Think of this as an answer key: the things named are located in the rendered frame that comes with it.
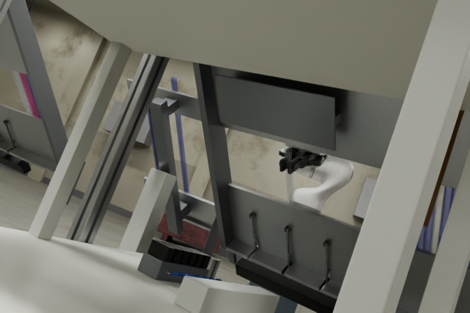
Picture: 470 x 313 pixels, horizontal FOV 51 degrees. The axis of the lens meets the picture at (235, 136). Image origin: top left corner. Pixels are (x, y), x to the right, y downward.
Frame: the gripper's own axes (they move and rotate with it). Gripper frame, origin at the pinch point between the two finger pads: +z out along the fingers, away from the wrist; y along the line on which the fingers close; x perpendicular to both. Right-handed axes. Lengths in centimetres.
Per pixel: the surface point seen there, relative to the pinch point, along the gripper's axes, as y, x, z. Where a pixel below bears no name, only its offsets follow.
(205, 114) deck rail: -19.4, -11.0, 7.6
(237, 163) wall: -436, 333, -550
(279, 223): -2.9, 17.9, -0.7
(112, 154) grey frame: -21.7, -9.7, 34.2
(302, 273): 4.4, 30.4, -0.7
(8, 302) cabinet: 13, -18, 75
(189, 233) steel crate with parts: -393, 370, -371
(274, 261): -4.2, 30.4, -0.7
